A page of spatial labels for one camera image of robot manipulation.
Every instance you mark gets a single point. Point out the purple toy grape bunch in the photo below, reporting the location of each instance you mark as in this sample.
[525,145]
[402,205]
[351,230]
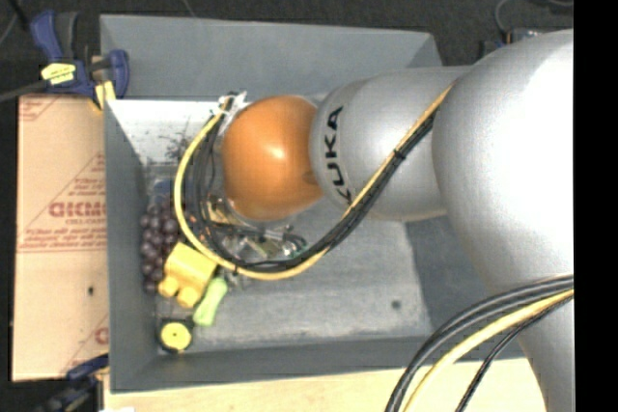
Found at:
[157,236]

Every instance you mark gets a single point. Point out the brown cardboard board red print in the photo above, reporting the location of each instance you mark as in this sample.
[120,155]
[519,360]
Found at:
[58,188]

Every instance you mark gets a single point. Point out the light green toy piece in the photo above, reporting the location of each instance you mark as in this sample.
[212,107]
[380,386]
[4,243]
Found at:
[210,301]

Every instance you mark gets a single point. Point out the yellow toy block vehicle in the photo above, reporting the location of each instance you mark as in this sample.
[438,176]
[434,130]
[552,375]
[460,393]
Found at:
[186,269]

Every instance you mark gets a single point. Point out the yellow and black round tool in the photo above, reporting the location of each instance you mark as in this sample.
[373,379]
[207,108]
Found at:
[175,335]

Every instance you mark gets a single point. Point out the grey metal bin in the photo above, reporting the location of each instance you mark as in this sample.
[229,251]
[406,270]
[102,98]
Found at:
[338,294]

